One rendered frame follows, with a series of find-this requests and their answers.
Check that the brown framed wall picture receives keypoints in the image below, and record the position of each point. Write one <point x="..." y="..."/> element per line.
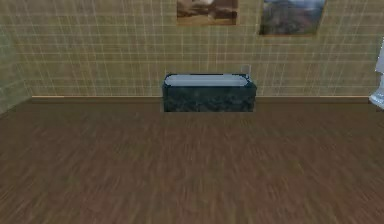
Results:
<point x="207" y="12"/>

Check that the mountain landscape wall picture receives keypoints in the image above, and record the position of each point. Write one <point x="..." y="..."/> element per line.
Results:
<point x="291" y="17"/>

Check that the white toilet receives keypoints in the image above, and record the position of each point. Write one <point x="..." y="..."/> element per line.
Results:
<point x="379" y="86"/>

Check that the dark green marble bathtub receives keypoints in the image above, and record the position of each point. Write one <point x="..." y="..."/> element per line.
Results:
<point x="208" y="98"/>

